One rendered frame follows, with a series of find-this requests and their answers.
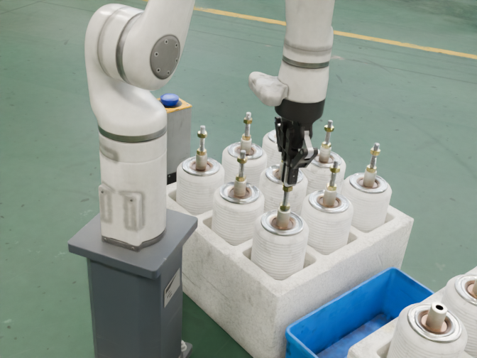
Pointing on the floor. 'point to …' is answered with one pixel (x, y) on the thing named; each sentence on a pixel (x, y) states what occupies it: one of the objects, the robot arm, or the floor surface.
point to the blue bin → (353, 315)
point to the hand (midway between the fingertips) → (289, 172)
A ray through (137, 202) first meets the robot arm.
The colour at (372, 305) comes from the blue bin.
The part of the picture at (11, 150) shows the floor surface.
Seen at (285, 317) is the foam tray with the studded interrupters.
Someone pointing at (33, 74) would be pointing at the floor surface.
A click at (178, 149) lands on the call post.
